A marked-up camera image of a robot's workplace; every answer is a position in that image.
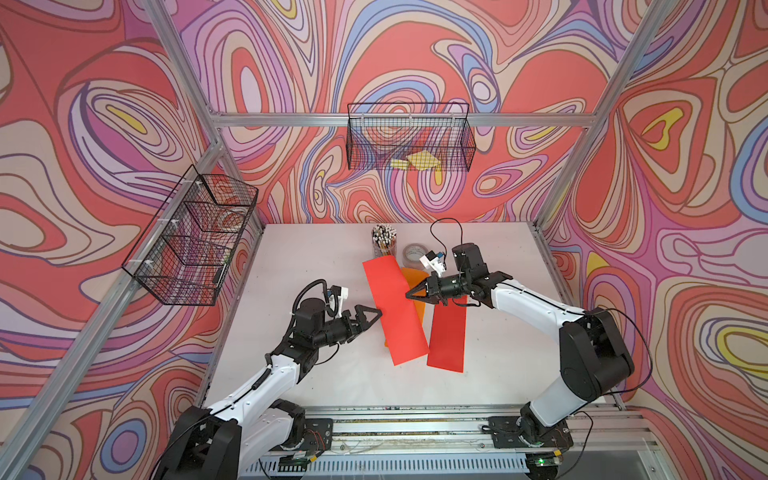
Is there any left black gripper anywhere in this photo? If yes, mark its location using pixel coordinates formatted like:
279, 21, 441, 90
310, 307, 381, 352

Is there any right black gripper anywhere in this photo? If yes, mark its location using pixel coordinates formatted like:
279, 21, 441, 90
405, 271, 470, 306

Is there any orange paper sheet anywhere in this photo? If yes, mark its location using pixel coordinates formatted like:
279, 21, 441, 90
375, 267, 429, 364

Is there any red paper sheet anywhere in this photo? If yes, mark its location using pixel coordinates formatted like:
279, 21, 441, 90
427, 297, 467, 373
363, 256, 429, 366

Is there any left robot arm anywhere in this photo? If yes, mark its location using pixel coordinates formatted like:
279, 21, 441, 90
150, 293, 382, 479

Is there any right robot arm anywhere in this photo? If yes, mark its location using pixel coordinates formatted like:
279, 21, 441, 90
405, 243, 635, 446

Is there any clear tape roll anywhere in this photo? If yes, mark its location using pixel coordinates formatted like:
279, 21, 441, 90
402, 243, 428, 269

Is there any pencil cup with pencils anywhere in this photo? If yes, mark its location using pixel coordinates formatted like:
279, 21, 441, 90
371, 224, 397, 258

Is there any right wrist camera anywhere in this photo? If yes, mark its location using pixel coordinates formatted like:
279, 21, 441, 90
419, 250, 446, 277

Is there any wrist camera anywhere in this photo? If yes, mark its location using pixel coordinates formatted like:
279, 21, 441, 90
419, 250, 446, 277
326, 285, 349, 319

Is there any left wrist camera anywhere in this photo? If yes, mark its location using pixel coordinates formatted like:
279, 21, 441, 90
326, 285, 349, 319

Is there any back wall wire basket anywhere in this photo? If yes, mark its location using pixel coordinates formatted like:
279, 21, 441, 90
346, 100, 477, 172

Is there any wall wire basket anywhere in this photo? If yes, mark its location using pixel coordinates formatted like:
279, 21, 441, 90
346, 100, 477, 172
122, 166, 259, 306

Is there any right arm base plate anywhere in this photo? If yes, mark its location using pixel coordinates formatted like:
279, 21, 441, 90
480, 416, 574, 451

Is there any left wall wire basket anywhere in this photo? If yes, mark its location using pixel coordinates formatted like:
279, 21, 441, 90
122, 166, 259, 306

